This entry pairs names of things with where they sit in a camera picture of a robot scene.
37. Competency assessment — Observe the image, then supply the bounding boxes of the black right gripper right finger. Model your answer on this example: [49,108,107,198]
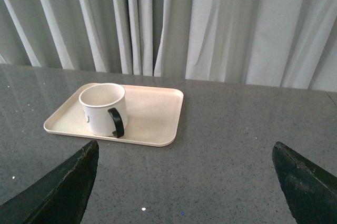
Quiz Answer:
[272,141,336,223]

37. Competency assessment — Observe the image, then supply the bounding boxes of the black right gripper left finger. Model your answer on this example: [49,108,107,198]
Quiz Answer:
[1,140,99,223]

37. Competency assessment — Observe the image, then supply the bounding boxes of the white mug with black handle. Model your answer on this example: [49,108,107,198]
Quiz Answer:
[78,83,128,138]

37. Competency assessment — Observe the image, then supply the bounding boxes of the beige rectangular plastic tray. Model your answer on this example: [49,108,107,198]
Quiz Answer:
[44,83,184,147]

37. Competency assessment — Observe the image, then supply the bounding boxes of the grey-white pleated curtain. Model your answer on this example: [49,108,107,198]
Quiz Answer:
[1,0,336,91]

